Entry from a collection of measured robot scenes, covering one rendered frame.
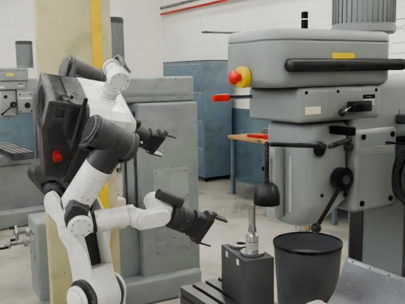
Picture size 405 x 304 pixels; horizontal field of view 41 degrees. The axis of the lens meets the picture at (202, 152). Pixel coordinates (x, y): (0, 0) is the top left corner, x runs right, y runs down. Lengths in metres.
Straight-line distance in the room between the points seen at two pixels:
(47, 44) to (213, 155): 6.24
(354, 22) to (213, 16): 8.18
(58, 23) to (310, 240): 2.29
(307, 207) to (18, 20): 9.30
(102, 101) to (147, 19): 9.73
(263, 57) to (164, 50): 10.04
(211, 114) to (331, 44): 7.44
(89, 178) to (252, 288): 0.76
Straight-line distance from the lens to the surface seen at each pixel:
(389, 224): 2.02
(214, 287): 2.30
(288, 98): 1.56
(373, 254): 2.09
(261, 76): 1.50
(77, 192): 1.68
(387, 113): 1.81
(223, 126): 9.13
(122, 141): 1.62
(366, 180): 1.75
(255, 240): 2.05
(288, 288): 3.78
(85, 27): 3.18
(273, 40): 1.49
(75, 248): 1.97
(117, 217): 1.76
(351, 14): 1.79
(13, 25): 10.57
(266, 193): 1.48
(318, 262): 3.67
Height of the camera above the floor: 1.77
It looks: 8 degrees down
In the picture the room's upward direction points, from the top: 1 degrees counter-clockwise
